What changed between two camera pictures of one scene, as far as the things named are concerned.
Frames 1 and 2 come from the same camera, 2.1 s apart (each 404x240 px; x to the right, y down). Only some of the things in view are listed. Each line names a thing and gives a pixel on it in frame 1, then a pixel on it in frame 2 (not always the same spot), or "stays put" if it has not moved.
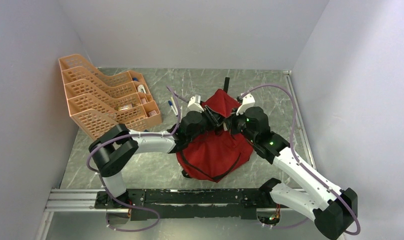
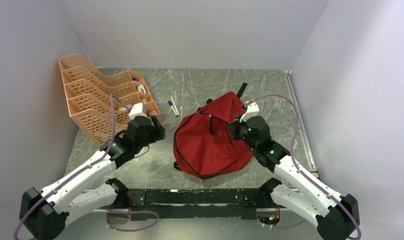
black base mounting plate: (190, 204) stays put
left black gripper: (215, 119) → (157, 133)
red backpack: (222, 149) stays put
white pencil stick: (176, 109) stays put
